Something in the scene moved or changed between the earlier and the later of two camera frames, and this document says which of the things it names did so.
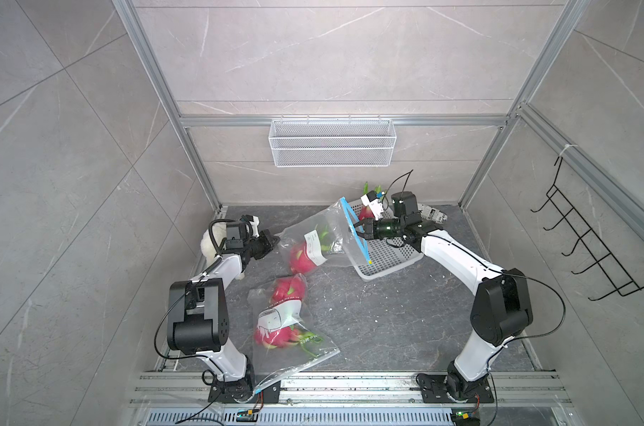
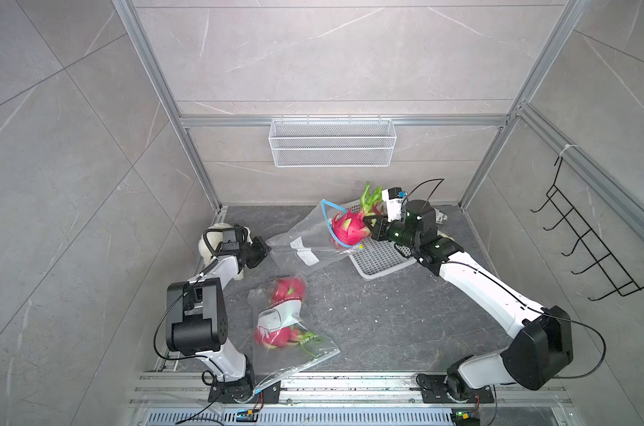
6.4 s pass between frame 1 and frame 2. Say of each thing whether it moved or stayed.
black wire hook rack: stayed
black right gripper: stayed
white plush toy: stayed
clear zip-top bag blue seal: moved
